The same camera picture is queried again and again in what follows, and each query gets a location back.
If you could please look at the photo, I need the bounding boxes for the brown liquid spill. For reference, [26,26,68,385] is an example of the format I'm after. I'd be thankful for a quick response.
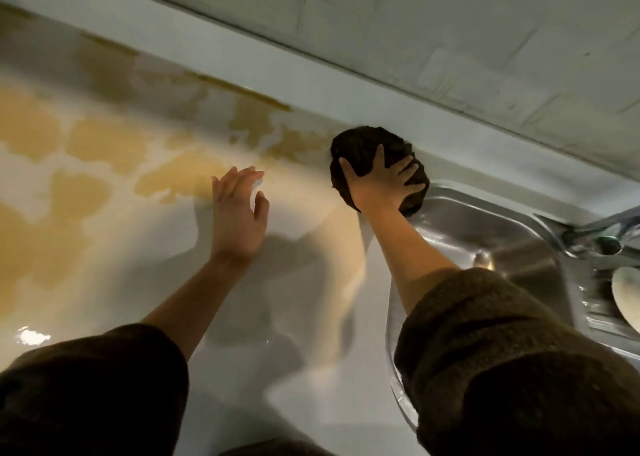
[0,2,341,317]

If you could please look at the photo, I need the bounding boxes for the white backsplash ledge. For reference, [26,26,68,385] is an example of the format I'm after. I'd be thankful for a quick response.
[0,0,640,221]

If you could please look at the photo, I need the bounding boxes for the person's right hand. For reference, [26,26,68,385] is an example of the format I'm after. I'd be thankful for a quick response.
[339,144,427,216]

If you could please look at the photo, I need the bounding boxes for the white countertop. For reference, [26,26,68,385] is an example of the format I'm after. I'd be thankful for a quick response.
[0,0,640,456]

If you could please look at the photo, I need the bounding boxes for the person's right forearm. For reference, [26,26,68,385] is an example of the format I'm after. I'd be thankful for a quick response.
[359,208,461,317]

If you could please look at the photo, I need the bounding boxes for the chrome faucet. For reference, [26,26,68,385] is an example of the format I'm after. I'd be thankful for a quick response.
[562,205,640,259]

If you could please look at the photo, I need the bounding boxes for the dark brown cleaning cloth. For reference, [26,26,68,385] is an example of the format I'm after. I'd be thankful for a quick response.
[329,125,431,218]

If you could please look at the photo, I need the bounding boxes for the brown knit sweater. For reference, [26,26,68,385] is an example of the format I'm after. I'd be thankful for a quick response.
[0,268,640,456]

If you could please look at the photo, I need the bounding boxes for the person's left hand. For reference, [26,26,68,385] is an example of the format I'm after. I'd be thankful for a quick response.
[209,165,271,264]

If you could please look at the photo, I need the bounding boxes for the person's left forearm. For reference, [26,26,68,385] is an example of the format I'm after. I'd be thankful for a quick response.
[141,255,251,361]

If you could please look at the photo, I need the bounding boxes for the stainless steel sink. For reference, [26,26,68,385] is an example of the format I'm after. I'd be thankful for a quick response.
[385,182,640,431]

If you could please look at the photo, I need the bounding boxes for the white saucer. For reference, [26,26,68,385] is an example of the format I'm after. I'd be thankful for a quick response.
[611,266,640,334]

